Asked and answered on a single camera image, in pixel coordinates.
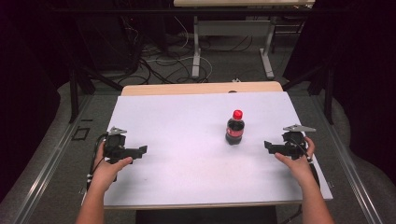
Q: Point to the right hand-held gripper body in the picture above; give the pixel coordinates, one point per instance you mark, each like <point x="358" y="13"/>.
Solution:
<point x="293" y="141"/>

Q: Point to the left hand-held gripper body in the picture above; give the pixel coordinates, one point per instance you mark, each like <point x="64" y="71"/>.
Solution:
<point x="114" y="143"/>

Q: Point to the dark soda bottle red label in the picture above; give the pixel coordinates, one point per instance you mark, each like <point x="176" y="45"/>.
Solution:
<point x="234" y="132"/>

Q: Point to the red bottle cap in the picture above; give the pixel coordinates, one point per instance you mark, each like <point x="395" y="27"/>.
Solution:
<point x="237" y="114"/>

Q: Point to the person's right hand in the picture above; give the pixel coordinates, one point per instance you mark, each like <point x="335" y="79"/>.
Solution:
<point x="298" y="166"/>

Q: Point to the person's left hand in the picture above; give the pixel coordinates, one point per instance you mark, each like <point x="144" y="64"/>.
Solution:
<point x="106" y="171"/>

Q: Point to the white board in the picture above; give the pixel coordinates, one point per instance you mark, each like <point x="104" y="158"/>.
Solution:
<point x="193" y="140"/>

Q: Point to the black metal stand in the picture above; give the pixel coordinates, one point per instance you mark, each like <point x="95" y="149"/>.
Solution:
<point x="74" y="93"/>
<point x="327" y="93"/>

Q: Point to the light wooden table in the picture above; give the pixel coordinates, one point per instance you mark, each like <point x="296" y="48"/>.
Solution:
<point x="199" y="88"/>

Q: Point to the dark curtain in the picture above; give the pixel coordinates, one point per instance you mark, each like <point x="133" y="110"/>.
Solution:
<point x="28" y="93"/>
<point x="364" y="77"/>

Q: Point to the grey metal floor rail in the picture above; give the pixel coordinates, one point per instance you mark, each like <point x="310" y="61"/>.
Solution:
<point x="350" y="169"/>
<point x="46" y="169"/>

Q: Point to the grey metal frame desk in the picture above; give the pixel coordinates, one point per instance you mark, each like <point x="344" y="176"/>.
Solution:
<point x="233" y="28"/>

